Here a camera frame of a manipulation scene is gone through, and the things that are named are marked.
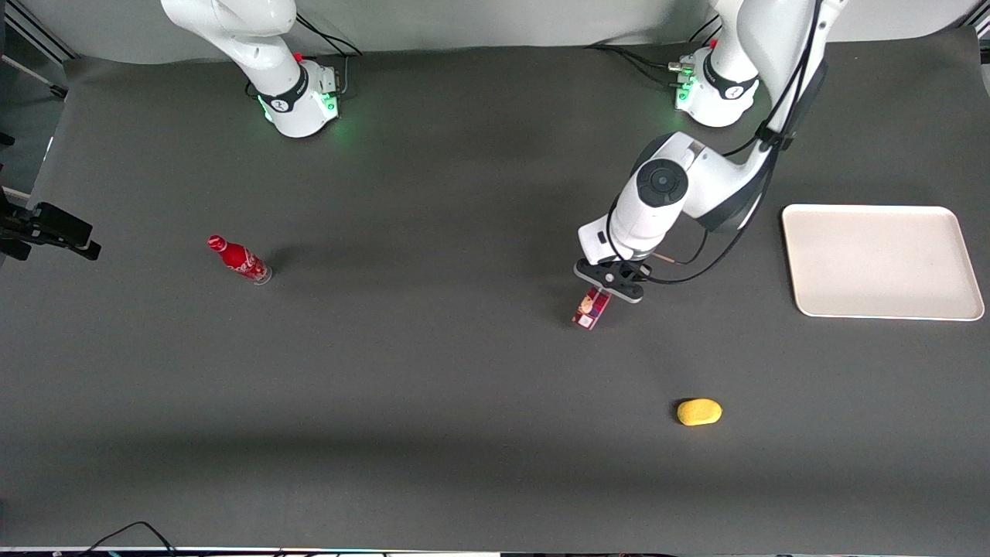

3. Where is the red Walkers cookie box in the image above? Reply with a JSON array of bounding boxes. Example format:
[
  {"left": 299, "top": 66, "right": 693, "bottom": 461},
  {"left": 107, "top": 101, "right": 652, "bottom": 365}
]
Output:
[{"left": 572, "top": 286, "right": 612, "bottom": 332}]

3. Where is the white rectangular tray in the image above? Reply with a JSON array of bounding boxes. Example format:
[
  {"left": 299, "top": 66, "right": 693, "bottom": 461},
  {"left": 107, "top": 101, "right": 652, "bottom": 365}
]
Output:
[{"left": 781, "top": 203, "right": 986, "bottom": 322}]

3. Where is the red cola bottle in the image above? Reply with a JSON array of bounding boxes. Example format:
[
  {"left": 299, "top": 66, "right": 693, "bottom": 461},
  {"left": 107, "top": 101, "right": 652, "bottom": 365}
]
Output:
[{"left": 207, "top": 234, "right": 273, "bottom": 285}]

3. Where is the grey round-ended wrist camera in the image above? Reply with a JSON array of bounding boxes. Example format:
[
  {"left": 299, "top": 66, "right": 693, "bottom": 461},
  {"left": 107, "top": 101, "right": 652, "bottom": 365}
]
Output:
[{"left": 573, "top": 259, "right": 645, "bottom": 304}]

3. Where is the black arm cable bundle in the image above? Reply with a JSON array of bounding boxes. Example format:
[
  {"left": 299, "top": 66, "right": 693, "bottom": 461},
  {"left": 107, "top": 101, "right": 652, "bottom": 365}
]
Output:
[{"left": 606, "top": 0, "right": 828, "bottom": 285}]

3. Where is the aluminium frame strut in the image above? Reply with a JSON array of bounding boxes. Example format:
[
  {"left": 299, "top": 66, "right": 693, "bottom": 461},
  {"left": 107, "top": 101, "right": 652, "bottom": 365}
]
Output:
[{"left": 0, "top": 0, "right": 78, "bottom": 101}]

